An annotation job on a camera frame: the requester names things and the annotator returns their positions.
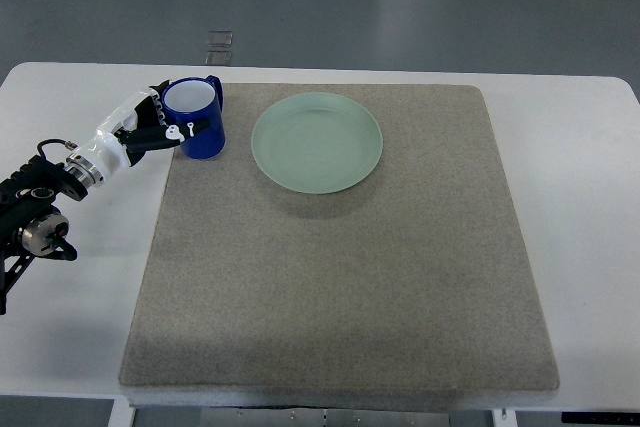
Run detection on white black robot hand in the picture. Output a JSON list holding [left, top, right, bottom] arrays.
[[65, 81, 180, 184]]

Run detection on blue mug white inside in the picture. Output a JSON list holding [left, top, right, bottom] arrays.
[[161, 76, 225, 159]]

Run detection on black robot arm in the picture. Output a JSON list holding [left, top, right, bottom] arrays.
[[1, 138, 101, 314]]

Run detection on metal floor socket plate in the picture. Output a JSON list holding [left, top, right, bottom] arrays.
[[205, 30, 234, 66]]

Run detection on light green plate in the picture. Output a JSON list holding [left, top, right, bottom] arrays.
[[251, 92, 384, 195]]

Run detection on grey felt mat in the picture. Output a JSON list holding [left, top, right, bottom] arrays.
[[120, 84, 559, 405]]

